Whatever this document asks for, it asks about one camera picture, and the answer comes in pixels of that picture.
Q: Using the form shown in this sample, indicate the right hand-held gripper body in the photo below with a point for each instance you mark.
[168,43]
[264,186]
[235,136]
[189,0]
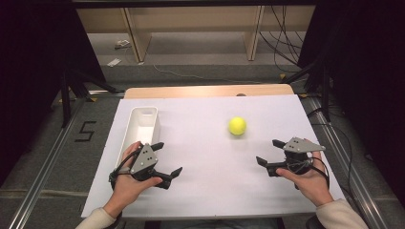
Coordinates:
[301,145]

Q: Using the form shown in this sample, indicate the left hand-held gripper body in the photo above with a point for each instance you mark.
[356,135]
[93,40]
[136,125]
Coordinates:
[144,160]

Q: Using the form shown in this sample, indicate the yellow tennis ball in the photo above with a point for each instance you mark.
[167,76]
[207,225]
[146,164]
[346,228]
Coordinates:
[237,126]

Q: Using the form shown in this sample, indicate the person's left hand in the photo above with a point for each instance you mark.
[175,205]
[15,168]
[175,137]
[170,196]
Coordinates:
[127,191]

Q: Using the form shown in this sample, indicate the person's right hand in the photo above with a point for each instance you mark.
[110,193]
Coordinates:
[313,186]

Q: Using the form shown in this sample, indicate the white plastic bin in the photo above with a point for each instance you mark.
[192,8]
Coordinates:
[141,127]

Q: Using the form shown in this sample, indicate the black tripod stand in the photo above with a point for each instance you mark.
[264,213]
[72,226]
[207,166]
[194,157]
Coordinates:
[325,95]
[66,101]

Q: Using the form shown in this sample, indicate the black tape floor mark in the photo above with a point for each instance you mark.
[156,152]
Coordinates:
[83,140]

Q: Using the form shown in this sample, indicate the light wooden table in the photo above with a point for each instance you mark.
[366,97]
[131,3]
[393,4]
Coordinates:
[191,91]

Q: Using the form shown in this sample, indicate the small white strip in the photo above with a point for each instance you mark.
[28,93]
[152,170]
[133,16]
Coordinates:
[114,62]

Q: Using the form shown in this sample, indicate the light wooden shelf unit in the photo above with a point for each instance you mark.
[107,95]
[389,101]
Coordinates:
[140,41]

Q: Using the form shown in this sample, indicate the small clear packet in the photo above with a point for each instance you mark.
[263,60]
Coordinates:
[122,44]

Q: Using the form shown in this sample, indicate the black curtain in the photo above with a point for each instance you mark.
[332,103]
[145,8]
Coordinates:
[25,63]
[375,63]

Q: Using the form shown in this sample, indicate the aluminium floor rail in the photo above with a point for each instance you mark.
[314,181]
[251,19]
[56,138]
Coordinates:
[41,181]
[350,178]

